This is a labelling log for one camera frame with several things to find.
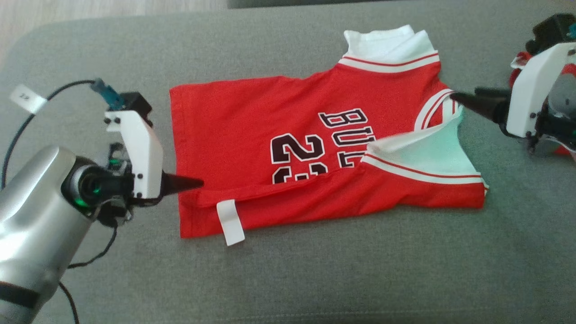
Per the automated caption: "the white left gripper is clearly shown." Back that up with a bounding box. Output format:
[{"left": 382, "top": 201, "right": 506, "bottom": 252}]
[{"left": 101, "top": 110, "right": 204, "bottom": 226}]

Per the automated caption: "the red mesh shorts white trim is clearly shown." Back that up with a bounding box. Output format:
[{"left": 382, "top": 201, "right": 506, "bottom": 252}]
[{"left": 509, "top": 50, "right": 576, "bottom": 160}]

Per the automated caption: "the black left cable teal plug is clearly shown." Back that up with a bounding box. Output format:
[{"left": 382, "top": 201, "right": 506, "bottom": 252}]
[{"left": 0, "top": 79, "right": 126, "bottom": 324}]

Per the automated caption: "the grey fabric sofa seat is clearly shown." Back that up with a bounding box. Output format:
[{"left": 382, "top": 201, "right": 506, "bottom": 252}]
[{"left": 0, "top": 0, "right": 576, "bottom": 324}]

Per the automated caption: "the white cable label tag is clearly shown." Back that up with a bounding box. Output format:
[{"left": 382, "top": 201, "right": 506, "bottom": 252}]
[{"left": 10, "top": 84, "right": 48, "bottom": 114}]

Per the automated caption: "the red white basketball jersey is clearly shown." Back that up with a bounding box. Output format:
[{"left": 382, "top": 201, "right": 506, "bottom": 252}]
[{"left": 169, "top": 25, "right": 490, "bottom": 247}]

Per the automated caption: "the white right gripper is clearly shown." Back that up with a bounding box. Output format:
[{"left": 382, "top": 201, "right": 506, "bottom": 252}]
[{"left": 450, "top": 42, "right": 576, "bottom": 154}]

